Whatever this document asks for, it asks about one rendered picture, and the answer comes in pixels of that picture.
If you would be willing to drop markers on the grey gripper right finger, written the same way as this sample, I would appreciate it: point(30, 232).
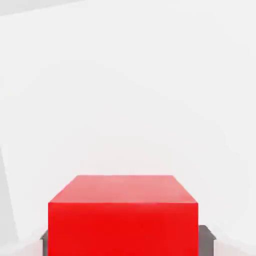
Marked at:
point(206, 242)

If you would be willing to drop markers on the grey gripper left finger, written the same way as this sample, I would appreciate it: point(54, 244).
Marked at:
point(45, 243)

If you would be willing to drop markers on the small red cube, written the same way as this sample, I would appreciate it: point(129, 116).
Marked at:
point(123, 226)

